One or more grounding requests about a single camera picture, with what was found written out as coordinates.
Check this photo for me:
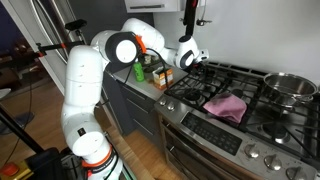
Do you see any large silver stove knob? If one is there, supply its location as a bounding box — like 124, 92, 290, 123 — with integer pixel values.
263, 154, 283, 172
244, 143, 261, 160
285, 165, 308, 180

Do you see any black cast iron grate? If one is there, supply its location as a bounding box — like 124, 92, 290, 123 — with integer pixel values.
206, 69, 265, 132
240, 74, 320, 162
164, 63, 234, 113

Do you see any black oven mitt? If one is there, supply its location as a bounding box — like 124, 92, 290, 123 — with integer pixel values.
182, 0, 199, 38

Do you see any white cabinet door long handle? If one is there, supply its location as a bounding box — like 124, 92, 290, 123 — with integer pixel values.
124, 0, 186, 14

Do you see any stainless steel pot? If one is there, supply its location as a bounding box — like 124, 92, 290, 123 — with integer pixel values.
261, 72, 319, 108

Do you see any hanging metal utensil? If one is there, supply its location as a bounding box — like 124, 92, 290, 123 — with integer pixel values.
195, 0, 213, 27

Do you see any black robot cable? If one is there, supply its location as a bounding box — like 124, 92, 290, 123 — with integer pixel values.
123, 48, 171, 90

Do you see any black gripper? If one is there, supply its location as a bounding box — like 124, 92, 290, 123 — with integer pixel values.
188, 61, 207, 72

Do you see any stainless steel refrigerator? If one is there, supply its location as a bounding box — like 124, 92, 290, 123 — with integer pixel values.
1, 0, 93, 98

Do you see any yellow button box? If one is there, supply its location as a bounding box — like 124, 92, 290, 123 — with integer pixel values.
0, 159, 34, 180

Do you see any black camera clamp arm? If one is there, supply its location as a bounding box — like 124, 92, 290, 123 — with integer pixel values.
35, 19, 89, 58

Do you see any dark grey drawer cabinet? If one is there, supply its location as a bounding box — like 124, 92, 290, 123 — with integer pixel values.
114, 79, 164, 148

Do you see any green plastic bottle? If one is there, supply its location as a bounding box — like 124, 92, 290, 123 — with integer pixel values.
133, 61, 146, 83

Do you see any black tripod leg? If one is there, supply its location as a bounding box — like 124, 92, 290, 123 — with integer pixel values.
0, 103, 45, 154

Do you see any dark grey tall panel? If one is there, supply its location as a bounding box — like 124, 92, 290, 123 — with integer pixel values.
68, 0, 155, 134

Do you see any black equipment box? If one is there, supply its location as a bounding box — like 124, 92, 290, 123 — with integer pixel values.
25, 147, 66, 180

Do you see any pink towel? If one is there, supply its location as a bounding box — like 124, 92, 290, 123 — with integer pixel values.
203, 92, 248, 124

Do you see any red emergency stop button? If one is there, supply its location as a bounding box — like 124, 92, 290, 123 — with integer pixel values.
0, 162, 20, 178

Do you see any stainless steel gas range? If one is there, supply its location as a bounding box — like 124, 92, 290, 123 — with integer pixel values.
153, 60, 320, 180

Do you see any orange carton box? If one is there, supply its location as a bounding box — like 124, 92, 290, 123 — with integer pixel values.
152, 65, 175, 90

